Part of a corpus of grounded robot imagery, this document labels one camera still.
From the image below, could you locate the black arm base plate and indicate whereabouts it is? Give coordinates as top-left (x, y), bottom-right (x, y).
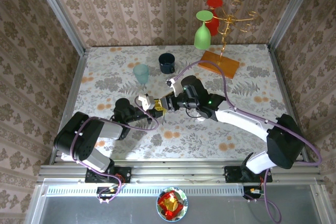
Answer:
top-left (84, 166), bottom-right (132, 184)
top-left (224, 165), bottom-right (273, 183)

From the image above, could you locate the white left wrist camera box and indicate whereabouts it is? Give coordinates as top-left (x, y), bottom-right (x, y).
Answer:
top-left (138, 93), bottom-right (156, 110)

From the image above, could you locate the red gold foil candy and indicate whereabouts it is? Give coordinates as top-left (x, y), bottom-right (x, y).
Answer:
top-left (157, 191), bottom-right (184, 219)

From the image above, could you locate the black yellow power connector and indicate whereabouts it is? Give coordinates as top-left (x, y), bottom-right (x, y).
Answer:
top-left (243, 186), bottom-right (263, 200)
top-left (96, 186), bottom-right (119, 200)

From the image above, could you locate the grey metal shelf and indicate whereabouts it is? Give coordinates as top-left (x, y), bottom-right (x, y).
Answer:
top-left (25, 184), bottom-right (336, 224)

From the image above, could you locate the perforated metal strip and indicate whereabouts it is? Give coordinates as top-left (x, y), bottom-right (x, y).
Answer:
top-left (46, 187), bottom-right (246, 196)

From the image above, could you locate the dark blue mug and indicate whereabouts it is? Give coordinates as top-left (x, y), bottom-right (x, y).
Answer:
top-left (158, 52), bottom-right (176, 74)

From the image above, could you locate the aluminium frame post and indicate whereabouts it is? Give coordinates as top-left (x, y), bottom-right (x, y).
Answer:
top-left (267, 0), bottom-right (320, 51)
top-left (30, 0), bottom-right (86, 56)

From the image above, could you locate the teal translucent cup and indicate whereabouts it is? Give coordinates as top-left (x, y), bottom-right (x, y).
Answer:
top-left (132, 63), bottom-right (150, 86)

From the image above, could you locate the patterned ceramic bowl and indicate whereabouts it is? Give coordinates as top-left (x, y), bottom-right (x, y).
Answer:
top-left (156, 186), bottom-right (188, 221)

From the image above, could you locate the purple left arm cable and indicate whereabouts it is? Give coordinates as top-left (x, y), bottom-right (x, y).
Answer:
top-left (69, 96), bottom-right (160, 204)

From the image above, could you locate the red wine glass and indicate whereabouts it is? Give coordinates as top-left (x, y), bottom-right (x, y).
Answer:
top-left (206, 0), bottom-right (224, 37)

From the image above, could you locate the gold wire rack wooden base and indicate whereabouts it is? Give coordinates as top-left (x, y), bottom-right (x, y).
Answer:
top-left (197, 0), bottom-right (259, 80)

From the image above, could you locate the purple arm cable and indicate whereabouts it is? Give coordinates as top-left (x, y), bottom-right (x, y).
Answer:
top-left (172, 60), bottom-right (323, 222)
top-left (69, 96), bottom-right (160, 204)

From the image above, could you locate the black wire loop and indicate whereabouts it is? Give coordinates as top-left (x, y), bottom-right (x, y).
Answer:
top-left (185, 107), bottom-right (203, 119)

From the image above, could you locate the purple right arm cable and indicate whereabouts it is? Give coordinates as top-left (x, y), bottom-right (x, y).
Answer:
top-left (172, 60), bottom-right (323, 222)

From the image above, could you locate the green wine glass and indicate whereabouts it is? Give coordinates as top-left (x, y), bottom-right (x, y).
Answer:
top-left (193, 10), bottom-right (214, 50)

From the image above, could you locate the aluminium front rail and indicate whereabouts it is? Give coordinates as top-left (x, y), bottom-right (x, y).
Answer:
top-left (36, 158), bottom-right (325, 184)

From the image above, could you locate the aluminium side rail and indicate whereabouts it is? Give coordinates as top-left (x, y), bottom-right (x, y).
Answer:
top-left (39, 48), bottom-right (89, 167)
top-left (267, 45), bottom-right (317, 163)

